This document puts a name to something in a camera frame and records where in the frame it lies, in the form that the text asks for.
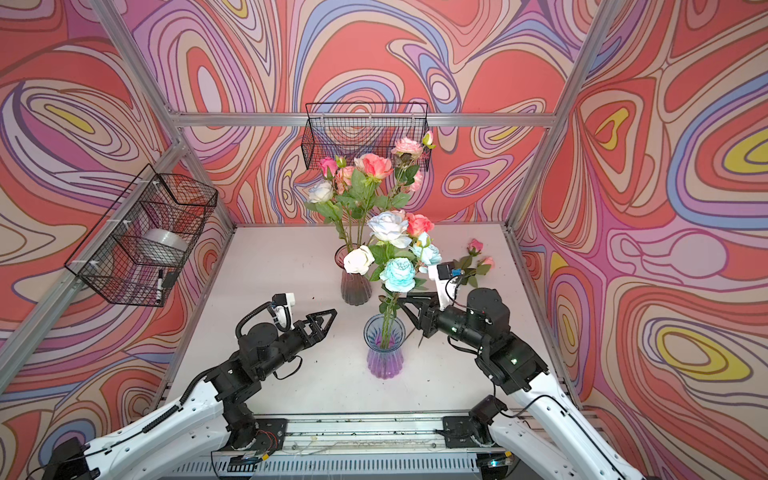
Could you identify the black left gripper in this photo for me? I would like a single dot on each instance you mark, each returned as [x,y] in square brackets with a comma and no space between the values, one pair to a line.
[315,335]

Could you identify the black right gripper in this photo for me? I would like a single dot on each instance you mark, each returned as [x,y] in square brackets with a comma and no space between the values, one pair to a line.
[429,310]

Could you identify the turquoise spray rose stem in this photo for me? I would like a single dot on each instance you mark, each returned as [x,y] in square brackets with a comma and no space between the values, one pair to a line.
[407,264]

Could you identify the cream pink rose stem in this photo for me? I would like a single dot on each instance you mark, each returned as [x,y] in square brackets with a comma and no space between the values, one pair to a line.
[386,307]

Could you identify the pink grey glass vase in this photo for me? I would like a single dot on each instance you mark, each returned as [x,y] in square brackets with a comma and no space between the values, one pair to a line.
[355,289]

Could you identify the magenta rose stem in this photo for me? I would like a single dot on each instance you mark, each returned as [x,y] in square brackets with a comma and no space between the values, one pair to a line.
[473,265]

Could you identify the purple blue glass vase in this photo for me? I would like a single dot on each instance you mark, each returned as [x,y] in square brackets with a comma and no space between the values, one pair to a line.
[388,363]

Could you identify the red pink rose stem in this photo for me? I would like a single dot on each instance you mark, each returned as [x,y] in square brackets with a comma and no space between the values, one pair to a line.
[418,224]

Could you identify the light blue rose stem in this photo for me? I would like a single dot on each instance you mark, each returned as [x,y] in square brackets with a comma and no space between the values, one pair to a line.
[391,227]

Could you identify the coral pink rose stem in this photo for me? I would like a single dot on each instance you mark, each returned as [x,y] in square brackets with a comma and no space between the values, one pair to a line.
[370,173]

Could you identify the small pink bud rose stem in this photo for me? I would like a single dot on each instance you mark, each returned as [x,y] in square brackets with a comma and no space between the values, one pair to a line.
[407,177]

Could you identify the pale blue rose stem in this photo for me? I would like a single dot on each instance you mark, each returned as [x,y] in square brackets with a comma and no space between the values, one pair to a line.
[322,199]

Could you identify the pink spray rose stem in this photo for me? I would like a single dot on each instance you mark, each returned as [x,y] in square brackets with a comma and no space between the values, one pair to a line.
[343,182]

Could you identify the bright pink rose stem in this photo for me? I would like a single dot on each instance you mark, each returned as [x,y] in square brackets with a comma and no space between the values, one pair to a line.
[328,167]

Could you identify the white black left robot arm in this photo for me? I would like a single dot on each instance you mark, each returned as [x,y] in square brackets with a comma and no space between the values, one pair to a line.
[210,414]

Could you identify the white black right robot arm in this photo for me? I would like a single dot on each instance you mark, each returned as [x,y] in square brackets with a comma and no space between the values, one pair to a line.
[549,433]

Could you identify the white tape roll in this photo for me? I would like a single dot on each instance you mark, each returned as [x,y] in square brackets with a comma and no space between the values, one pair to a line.
[166,238]

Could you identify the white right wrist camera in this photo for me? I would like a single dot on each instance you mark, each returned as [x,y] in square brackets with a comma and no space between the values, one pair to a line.
[441,275]

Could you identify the black wire basket back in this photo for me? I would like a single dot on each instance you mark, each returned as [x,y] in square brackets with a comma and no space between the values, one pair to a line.
[353,128]

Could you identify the black wire basket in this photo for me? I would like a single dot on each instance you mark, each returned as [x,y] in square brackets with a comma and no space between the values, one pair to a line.
[122,267]
[353,128]

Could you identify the black wire basket left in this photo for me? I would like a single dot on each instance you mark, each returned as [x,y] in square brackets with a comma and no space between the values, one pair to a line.
[122,267]

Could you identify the aluminium frame post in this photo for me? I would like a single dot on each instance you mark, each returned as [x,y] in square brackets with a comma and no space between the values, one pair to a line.
[140,73]

